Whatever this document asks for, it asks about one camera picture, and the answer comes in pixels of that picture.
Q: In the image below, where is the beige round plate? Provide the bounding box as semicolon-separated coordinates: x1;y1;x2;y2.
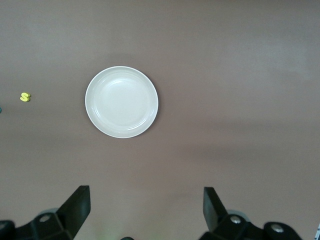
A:
84;65;159;139

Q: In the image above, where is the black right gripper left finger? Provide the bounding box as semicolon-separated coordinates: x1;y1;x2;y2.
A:
14;185;91;240

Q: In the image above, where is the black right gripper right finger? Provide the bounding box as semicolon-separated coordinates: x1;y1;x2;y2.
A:
199;186;265;240

